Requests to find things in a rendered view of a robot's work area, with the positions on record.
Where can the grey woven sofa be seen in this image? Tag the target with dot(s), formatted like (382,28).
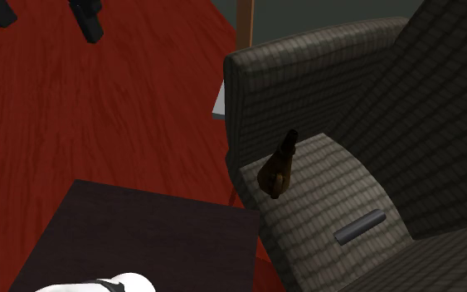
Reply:
(338,89)

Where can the pale grey flat panel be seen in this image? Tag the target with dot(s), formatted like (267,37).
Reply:
(219,103)

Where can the grey cylinder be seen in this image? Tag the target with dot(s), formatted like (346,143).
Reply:
(360,227)

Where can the brown wooden post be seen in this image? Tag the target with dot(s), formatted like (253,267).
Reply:
(245,22)

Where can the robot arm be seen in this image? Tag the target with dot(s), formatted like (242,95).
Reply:
(132,283)

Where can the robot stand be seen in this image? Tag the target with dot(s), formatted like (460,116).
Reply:
(136,234)

